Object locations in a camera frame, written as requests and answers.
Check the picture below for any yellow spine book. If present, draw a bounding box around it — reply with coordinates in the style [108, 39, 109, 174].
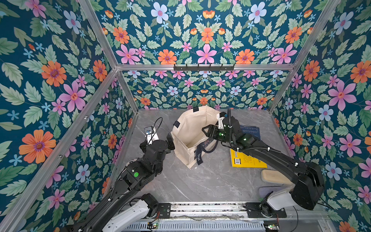
[230, 149, 268, 169]

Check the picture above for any metal hook rail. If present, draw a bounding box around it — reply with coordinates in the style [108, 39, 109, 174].
[173, 64, 235, 72]

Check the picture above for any cream canvas tote bag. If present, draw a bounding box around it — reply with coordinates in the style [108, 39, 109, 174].
[171, 106, 220, 169]

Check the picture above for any purple flat pad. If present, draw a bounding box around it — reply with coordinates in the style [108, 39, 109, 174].
[258, 186, 286, 198]

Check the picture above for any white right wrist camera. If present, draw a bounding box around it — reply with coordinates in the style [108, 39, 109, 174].
[217, 112, 227, 130]

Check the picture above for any beige sponge block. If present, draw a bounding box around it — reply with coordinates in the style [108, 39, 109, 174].
[260, 169, 293, 185]

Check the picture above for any aluminium front rail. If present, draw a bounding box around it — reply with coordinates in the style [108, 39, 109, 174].
[86, 201, 334, 232]

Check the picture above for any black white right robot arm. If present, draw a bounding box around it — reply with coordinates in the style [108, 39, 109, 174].
[202, 125, 325, 217]

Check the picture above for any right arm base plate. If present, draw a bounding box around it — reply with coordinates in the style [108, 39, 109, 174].
[243, 202, 287, 218]

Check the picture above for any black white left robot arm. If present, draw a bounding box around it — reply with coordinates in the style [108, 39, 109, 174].
[61, 134, 175, 232]

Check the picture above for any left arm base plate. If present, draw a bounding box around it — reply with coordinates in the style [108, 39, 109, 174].
[141, 193, 172, 219]

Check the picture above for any navy barcode back cover book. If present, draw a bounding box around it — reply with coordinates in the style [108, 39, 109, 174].
[240, 125, 261, 139]

